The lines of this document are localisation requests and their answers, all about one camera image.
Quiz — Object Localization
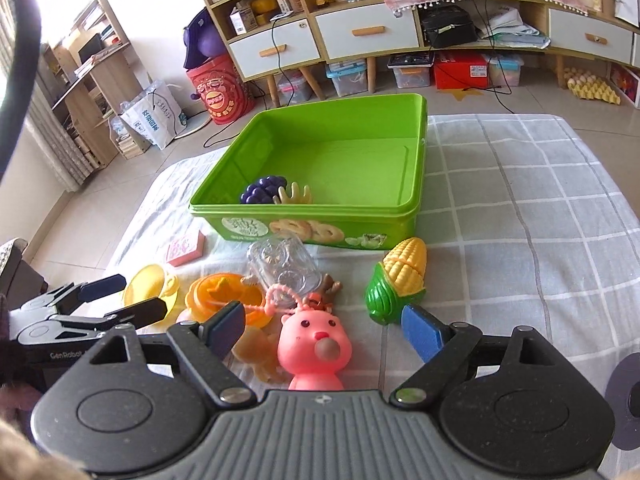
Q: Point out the tan rubber hand toy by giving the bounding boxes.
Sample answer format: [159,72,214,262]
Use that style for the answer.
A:
[272,182,312,205]

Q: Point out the red cardboard box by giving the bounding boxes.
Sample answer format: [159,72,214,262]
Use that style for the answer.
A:
[433,51,489,90]

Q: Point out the black bag on shelf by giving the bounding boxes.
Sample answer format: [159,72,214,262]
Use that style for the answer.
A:
[419,4,477,49]

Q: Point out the pink pig squeeze toy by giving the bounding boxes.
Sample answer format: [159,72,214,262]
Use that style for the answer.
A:
[262,284,352,391]

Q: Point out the green plastic storage box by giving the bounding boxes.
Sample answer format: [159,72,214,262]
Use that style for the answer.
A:
[190,93,427,250]

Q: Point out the red printed bag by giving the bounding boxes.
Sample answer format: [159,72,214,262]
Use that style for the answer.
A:
[186,53,255,126]

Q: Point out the pink sticky note block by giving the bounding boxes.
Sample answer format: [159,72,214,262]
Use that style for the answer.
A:
[166,230,205,266]

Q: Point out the clear plastic container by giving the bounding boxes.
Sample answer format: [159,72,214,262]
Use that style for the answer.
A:
[241,236,323,298]

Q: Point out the toy corn cob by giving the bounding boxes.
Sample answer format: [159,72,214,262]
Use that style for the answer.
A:
[364,237,427,325]

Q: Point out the purple toy grapes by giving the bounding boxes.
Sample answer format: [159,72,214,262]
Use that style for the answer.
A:
[240,176,288,204]

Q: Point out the white paper shopping bag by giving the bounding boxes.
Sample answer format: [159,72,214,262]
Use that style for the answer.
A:
[119,80,188,150]

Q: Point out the yellow egg tray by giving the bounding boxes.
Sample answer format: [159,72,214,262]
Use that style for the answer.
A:
[563,67,620,105]

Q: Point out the orange toy dish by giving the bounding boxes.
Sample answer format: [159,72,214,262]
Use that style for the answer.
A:
[178,273,265,323]

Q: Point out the grey checked table cloth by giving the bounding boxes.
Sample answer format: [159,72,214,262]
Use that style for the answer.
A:
[106,112,640,476]

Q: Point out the yellow toy pot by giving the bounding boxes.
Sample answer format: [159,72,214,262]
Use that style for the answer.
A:
[122,264,180,312]

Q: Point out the wooden desk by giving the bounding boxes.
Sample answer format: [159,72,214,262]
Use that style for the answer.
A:
[42,0,144,170]

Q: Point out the wooden white drawer cabinet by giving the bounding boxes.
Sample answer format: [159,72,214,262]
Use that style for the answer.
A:
[204,0,639,96]

